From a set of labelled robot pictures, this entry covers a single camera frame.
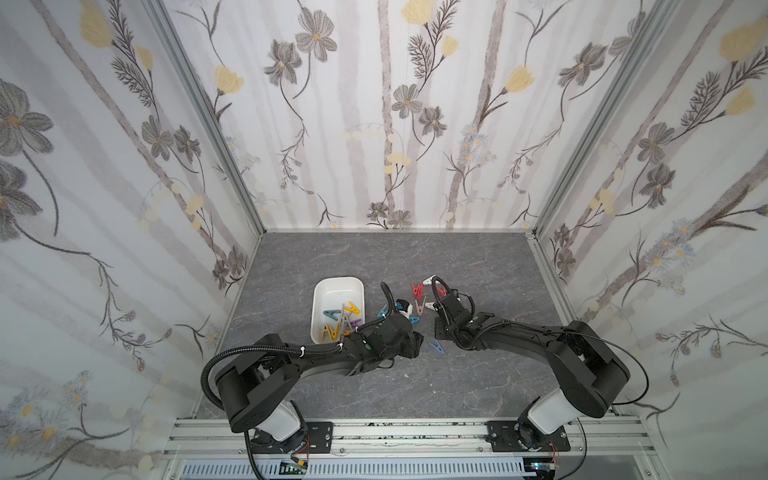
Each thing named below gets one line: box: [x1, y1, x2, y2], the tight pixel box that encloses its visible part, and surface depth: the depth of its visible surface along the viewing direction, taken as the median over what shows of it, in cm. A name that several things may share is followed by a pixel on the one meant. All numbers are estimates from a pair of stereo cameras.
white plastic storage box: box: [311, 277, 366, 343], surface depth 100 cm
